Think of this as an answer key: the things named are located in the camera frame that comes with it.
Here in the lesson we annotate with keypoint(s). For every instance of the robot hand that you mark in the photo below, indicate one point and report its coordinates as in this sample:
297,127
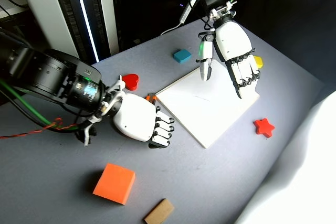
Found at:
231,40
136,119

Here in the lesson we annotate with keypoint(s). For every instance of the orange black utility knife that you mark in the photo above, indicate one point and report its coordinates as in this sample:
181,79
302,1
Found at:
151,98

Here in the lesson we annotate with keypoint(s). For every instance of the yellow block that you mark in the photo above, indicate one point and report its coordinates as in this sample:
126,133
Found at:
259,62

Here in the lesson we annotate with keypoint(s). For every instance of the red heart block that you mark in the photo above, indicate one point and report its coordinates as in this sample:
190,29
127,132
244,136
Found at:
130,81

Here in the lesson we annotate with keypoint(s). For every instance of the blue block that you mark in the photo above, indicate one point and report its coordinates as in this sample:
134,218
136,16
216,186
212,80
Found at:
182,56

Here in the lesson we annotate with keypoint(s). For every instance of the white adapter dongle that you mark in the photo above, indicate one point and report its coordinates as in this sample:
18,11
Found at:
187,10

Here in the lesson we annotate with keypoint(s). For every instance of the orange block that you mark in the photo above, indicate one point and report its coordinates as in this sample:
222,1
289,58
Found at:
114,183

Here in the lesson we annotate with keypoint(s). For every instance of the white paper pad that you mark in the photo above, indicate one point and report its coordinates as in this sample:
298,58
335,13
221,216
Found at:
207,111

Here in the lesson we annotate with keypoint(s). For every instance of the red star block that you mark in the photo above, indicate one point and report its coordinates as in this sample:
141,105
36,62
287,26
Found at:
263,127

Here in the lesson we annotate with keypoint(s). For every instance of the grey table cloth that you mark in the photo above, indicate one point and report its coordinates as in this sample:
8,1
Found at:
65,182

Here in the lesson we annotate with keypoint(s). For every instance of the tan wooden block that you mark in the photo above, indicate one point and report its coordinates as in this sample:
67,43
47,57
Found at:
160,212

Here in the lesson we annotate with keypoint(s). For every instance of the white black cabinet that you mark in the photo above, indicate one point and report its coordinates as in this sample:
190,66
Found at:
65,16

